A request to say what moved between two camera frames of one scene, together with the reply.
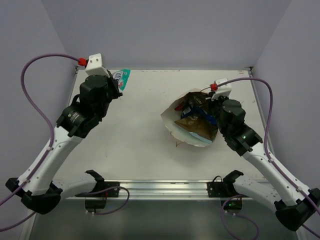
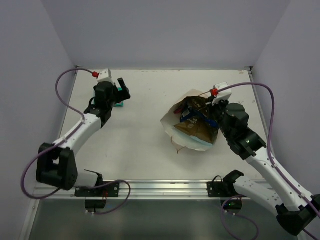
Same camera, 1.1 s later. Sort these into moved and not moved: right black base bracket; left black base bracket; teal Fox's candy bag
Moved: teal Fox's candy bag
Not moved: right black base bracket; left black base bracket
